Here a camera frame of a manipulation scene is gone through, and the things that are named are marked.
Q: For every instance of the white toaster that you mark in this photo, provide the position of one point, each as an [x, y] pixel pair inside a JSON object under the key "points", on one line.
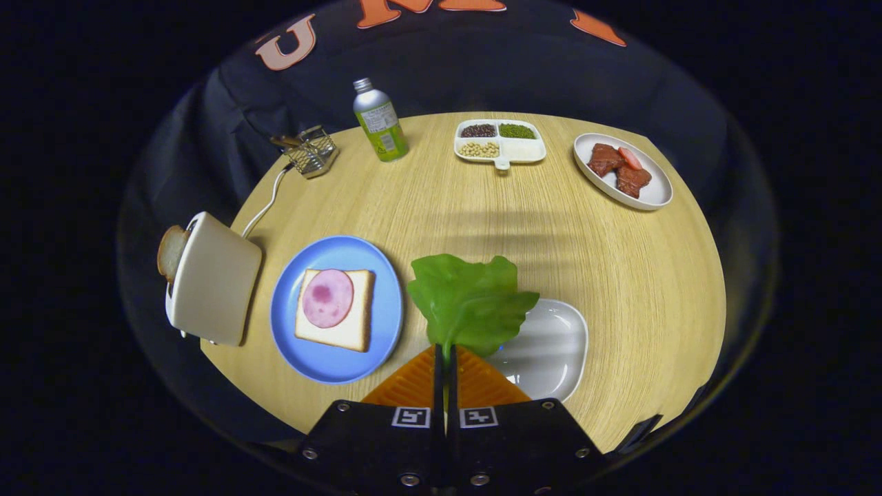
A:
{"points": [[213, 275]]}

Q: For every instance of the green lettuce leaf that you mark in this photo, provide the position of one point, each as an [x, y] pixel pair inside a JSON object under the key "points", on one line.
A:
{"points": [[468, 296]]}

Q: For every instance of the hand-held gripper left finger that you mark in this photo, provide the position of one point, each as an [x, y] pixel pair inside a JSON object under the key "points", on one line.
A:
{"points": [[386, 448]]}

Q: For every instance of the blue round plate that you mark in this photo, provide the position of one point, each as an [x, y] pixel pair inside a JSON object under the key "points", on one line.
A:
{"points": [[289, 331]]}

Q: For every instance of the brown meat piece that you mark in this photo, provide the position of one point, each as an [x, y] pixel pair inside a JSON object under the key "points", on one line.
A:
{"points": [[632, 180], [604, 160]]}

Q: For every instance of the white bread slice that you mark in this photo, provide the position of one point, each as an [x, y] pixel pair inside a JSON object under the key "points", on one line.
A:
{"points": [[358, 324]]}

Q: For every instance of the pile of yellow soybeans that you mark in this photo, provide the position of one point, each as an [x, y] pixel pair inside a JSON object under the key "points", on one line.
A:
{"points": [[479, 149]]}

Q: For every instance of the pile of green beans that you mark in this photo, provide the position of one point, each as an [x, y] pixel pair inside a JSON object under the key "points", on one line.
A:
{"points": [[517, 131]]}

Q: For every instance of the pink sausage slice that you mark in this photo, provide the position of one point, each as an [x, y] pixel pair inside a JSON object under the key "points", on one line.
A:
{"points": [[630, 158]]}

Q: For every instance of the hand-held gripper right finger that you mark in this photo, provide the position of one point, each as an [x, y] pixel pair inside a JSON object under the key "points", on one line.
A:
{"points": [[517, 448]]}

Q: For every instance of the white divided dish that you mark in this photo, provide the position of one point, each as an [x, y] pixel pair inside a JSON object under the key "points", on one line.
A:
{"points": [[524, 148]]}

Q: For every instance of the toasted bread slice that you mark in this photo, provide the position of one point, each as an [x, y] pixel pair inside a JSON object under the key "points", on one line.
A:
{"points": [[170, 251]]}

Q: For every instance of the silver green metal bottle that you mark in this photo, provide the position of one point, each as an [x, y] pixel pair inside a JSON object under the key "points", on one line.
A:
{"points": [[382, 127]]}

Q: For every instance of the pink ham slice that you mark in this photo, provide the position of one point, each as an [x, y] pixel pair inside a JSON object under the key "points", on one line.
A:
{"points": [[327, 300]]}

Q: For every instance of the pile of dark red beans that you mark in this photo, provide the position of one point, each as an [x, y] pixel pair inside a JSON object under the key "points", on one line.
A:
{"points": [[478, 130]]}

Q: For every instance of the brown utensil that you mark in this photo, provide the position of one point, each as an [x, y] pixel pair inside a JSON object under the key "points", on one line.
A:
{"points": [[284, 141]]}

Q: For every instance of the white oval plate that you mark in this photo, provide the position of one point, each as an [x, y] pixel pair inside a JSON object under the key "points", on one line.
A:
{"points": [[654, 189]]}

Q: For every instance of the white square plate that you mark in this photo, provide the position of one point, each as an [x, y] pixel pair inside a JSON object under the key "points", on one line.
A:
{"points": [[551, 351]]}

